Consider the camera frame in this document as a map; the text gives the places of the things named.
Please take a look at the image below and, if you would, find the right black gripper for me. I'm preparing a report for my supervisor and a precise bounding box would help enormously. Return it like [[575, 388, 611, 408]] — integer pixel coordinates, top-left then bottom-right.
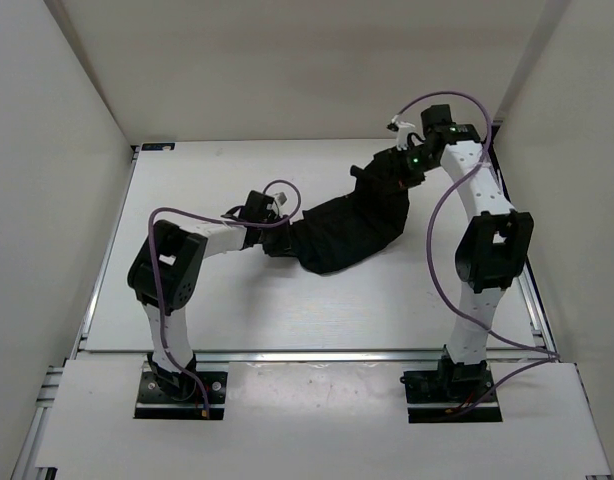
[[383, 144, 439, 196]]

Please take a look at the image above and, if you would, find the black pleated skirt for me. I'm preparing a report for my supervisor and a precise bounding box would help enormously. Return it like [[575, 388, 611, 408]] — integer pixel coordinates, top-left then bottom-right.
[[289, 149, 410, 275]]

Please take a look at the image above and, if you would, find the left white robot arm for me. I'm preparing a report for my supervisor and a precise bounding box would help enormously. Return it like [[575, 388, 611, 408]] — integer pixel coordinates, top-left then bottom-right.
[[127, 190, 292, 401]]

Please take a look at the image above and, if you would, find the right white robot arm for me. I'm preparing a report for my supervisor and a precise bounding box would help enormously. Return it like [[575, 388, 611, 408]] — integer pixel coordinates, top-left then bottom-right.
[[388, 104, 534, 403]]

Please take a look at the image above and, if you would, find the left blue corner label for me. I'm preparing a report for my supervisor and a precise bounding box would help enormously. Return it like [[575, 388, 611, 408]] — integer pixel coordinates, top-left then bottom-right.
[[141, 142, 176, 151]]

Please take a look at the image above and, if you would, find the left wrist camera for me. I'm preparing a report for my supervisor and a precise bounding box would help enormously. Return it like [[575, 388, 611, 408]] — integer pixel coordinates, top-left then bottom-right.
[[272, 192, 287, 212]]

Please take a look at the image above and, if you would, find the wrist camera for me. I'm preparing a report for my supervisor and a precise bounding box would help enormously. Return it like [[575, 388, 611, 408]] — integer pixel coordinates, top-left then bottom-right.
[[272, 192, 287, 212], [387, 115, 416, 151]]

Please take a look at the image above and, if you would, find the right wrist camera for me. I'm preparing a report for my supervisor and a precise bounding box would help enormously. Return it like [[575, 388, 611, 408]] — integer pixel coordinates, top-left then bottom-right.
[[387, 115, 416, 151]]

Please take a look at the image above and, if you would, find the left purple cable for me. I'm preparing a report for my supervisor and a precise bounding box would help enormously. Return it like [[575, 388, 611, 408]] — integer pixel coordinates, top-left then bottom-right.
[[145, 180, 302, 419]]

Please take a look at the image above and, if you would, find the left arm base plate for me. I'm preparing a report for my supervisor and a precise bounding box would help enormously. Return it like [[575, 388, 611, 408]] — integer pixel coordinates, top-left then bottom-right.
[[134, 366, 228, 421]]

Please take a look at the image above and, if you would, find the right aluminium side rail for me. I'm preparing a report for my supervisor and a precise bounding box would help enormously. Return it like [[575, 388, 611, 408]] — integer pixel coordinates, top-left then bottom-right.
[[488, 120, 557, 352]]

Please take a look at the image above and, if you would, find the aluminium side rail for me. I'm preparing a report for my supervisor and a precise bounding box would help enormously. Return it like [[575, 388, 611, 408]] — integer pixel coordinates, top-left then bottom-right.
[[6, 149, 141, 480], [488, 120, 557, 352]]

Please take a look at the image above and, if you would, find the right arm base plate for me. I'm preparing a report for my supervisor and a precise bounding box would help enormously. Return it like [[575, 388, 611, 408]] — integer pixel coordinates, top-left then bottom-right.
[[400, 353, 503, 424]]

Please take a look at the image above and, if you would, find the left aluminium side rail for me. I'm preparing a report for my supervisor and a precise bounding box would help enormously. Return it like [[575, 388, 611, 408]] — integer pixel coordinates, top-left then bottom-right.
[[6, 149, 141, 480]]

